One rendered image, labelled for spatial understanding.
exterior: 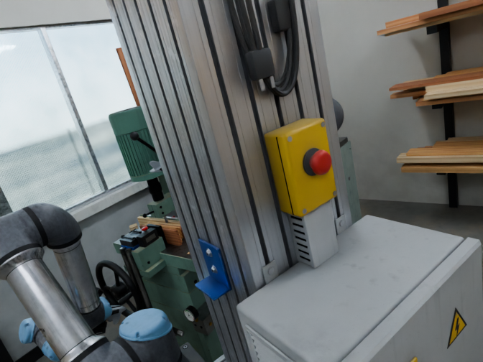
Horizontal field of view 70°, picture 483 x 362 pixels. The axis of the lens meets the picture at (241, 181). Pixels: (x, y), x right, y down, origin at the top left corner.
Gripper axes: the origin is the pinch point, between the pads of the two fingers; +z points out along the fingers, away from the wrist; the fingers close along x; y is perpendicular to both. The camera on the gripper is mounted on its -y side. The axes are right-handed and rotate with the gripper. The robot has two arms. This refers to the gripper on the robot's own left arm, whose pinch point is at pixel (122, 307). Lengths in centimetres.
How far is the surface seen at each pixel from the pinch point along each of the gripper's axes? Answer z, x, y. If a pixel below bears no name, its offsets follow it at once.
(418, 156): 197, 63, -93
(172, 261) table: 17.0, 6.7, -17.8
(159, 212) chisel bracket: 19.7, -7.9, -37.7
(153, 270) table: 11.7, 1.7, -13.5
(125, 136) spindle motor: -2, -8, -68
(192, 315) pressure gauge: 21.6, 17.3, 2.9
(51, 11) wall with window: 10, -138, -171
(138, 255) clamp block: 5.0, -0.5, -19.7
